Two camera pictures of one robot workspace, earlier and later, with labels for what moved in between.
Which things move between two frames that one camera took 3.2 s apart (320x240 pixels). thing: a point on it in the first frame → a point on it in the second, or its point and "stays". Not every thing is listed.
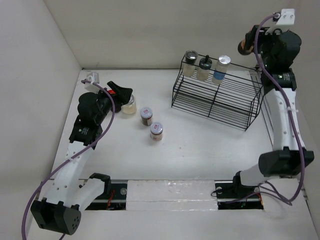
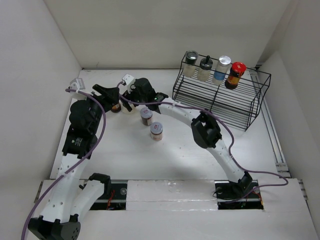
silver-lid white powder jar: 130,108 stays
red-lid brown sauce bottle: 242,49 → 237,70
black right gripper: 262,36 → 129,96
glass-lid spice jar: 191,56 stays
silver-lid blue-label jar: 222,65 stays
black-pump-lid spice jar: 203,71 stays
